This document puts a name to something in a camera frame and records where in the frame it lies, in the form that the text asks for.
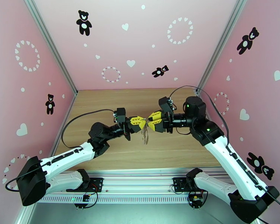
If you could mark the grey metal sheet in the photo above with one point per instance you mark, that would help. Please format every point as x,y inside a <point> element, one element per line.
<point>140,214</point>

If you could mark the perforated metal strip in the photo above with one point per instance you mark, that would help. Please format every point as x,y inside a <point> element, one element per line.
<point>130,199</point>

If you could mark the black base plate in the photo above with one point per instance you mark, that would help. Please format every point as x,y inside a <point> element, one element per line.
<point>98,182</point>
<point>177,182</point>

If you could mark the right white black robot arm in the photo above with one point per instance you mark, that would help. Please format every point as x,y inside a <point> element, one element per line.
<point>235,160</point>

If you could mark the aluminium corner post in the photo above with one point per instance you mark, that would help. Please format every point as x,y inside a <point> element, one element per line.
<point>221,43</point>
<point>50,43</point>

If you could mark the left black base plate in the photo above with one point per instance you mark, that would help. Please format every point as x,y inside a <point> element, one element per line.
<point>98,182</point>

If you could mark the right black wrist camera box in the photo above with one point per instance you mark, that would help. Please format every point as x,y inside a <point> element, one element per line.
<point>164,103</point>

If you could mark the black power connector board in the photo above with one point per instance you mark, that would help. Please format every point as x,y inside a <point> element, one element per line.
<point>85,197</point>

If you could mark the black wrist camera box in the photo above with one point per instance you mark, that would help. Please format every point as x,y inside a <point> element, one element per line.
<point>164,103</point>
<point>120,113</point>

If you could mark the aluminium front rail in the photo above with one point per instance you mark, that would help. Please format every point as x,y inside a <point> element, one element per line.
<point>140,181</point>

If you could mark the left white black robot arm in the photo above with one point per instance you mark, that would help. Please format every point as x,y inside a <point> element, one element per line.
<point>67,155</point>

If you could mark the left black wrist camera box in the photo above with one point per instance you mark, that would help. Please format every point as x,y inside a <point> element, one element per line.
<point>120,113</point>

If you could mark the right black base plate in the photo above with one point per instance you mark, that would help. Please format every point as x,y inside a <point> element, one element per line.
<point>177,182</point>

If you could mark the power connector with yellow plug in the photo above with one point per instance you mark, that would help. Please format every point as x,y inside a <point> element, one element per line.
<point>196,198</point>

